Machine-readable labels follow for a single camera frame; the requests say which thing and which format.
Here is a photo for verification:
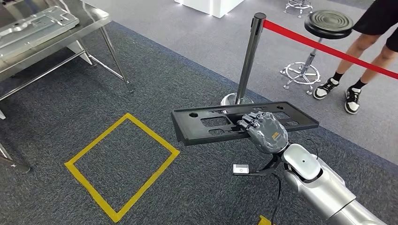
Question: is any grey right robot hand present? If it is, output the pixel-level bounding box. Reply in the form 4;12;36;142
237;111;290;155

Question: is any black plastic plate frame part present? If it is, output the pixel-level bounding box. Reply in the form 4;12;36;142
170;101;320;147

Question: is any stainless steel workbench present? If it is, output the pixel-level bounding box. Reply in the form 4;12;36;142
0;0;134;173

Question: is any yellow floor tape square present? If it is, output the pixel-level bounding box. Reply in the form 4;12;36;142
64;112;181;224
257;215;276;225

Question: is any red barrier belt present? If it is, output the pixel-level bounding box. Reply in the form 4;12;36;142
262;19;398;81

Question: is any black round stool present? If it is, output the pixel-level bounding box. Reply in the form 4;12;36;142
279;9;354;95

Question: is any chrome stool base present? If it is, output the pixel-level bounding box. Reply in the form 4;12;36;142
283;0;314;18

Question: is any white display plinth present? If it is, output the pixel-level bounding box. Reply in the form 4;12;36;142
174;0;246;19

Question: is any person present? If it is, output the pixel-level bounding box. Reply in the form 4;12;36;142
312;0;398;115

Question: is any silver stamped metal panel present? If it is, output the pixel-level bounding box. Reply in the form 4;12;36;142
0;5;80;60

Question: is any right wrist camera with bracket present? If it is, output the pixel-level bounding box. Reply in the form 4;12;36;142
232;153;285;177

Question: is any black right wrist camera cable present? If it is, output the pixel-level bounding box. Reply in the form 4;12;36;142
269;173;282;225

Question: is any dark metal stanchion post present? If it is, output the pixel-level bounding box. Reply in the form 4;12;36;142
220;12;267;107

